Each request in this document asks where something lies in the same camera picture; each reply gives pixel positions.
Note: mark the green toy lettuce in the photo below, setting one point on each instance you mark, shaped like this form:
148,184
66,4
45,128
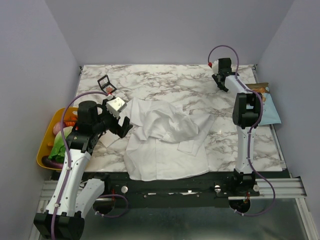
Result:
58,150

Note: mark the purple toy eggplant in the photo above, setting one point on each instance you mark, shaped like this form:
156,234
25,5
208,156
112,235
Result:
51,163

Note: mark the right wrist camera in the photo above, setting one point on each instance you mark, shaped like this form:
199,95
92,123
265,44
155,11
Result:
214,65

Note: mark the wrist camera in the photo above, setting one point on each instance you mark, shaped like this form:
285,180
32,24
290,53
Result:
116,106
214,65

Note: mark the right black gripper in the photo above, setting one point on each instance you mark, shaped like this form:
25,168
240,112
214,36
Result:
220,79

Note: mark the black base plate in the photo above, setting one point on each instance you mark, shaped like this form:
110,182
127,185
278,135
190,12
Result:
212,189

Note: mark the blue chips bag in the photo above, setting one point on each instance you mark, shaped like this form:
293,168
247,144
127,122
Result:
270,115

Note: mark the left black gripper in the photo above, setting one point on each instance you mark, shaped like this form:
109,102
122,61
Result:
121,131

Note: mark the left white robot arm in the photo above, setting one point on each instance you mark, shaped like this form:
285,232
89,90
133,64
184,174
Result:
64,216

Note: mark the aluminium rail frame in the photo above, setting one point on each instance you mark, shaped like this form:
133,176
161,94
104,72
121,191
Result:
273,188

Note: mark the purple toy onion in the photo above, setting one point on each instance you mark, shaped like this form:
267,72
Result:
57,128

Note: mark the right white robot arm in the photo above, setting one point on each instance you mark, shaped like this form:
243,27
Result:
246,115

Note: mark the yellow plastic basket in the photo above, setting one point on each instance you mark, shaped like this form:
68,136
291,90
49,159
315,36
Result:
49,137

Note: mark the left black frame stand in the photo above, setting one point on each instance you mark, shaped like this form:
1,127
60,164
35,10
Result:
104,82

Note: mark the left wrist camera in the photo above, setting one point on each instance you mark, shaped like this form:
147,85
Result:
116,106

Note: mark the white button shirt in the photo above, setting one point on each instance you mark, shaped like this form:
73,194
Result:
167,143

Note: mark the orange toy carrot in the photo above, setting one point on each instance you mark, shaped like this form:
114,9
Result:
71,121

